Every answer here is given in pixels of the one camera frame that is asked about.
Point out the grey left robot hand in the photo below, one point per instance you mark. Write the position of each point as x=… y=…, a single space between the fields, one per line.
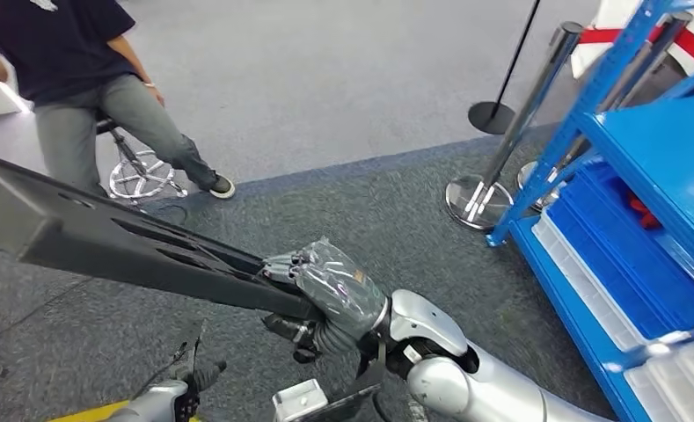
x=198 y=377

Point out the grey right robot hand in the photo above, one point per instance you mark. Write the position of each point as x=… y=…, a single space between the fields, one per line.
x=341 y=291

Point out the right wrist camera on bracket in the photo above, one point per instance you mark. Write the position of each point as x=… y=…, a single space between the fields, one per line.
x=300 y=402

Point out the black stanchion post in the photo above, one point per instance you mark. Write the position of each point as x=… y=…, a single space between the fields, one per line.
x=492 y=119

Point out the small red object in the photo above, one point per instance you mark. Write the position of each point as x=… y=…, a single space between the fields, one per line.
x=644 y=212

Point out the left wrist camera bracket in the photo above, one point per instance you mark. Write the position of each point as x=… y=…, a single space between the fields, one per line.
x=192 y=343

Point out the white plastic crate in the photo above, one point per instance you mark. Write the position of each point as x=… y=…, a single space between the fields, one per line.
x=644 y=390
x=579 y=291
x=690 y=378

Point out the person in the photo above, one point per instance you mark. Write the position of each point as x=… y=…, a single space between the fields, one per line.
x=67 y=46

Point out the blue plastic crate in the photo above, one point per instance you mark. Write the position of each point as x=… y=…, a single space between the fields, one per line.
x=562 y=230
x=644 y=274

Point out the chrome stanchion post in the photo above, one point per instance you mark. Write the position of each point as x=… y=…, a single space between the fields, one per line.
x=632 y=70
x=527 y=105

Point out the white car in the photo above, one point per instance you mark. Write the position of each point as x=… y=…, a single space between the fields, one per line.
x=614 y=17

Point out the chrome stool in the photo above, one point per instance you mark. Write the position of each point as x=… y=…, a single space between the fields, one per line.
x=139 y=175

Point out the yellow floor tape square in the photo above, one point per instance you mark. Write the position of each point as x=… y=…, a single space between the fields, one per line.
x=90 y=412

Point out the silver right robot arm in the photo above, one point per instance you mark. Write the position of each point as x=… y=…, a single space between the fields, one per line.
x=498 y=390

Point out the long black slotted plastic part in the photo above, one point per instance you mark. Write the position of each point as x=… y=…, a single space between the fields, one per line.
x=119 y=250

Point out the blue metal shelf rack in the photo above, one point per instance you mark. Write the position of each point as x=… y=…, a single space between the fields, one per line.
x=661 y=145

